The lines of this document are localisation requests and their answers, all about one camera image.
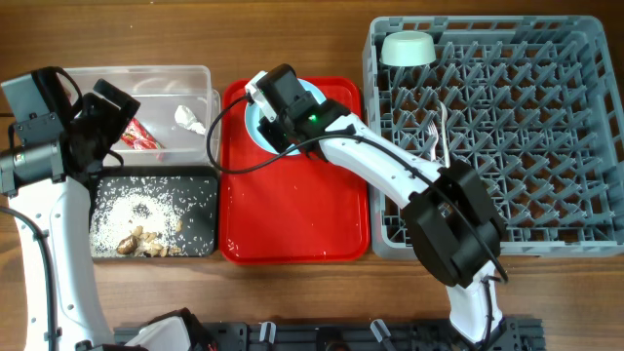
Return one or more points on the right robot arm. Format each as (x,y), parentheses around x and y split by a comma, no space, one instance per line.
(453,225)

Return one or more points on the black plastic tray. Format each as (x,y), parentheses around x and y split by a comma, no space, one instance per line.
(205,214)

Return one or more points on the light blue plate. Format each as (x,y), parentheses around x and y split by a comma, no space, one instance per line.
(253,114)

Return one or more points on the spilled rice grains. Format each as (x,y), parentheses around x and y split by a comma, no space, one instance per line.
(127,214)

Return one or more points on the white plastic spoon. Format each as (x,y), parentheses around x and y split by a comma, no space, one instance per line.
(445,145)

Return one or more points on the white plastic fork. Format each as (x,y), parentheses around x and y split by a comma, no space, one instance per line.
(434,135)

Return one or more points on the pale green bowl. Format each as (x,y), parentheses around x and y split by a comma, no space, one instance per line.
(408,48)

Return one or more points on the white napkin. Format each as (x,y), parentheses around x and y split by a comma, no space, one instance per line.
(186,119)

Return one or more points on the grey dishwasher rack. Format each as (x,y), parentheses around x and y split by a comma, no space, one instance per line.
(533,106)

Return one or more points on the clear plastic bin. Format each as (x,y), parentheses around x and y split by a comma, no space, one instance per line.
(161,91)

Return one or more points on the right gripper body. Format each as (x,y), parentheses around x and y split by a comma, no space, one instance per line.
(279,131)

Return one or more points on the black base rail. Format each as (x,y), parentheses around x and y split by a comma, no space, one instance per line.
(518,334)

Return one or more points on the red strawberry snack wrapper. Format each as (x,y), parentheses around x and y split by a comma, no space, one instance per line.
(140,146)

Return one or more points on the red serving tray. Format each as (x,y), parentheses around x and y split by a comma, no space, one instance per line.
(292,211)

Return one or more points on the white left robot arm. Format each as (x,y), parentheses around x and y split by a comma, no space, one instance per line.
(57,144)

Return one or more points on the brown food scraps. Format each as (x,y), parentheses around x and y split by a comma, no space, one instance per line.
(138,242)

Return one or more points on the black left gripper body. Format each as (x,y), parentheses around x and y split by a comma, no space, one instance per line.
(101,123)

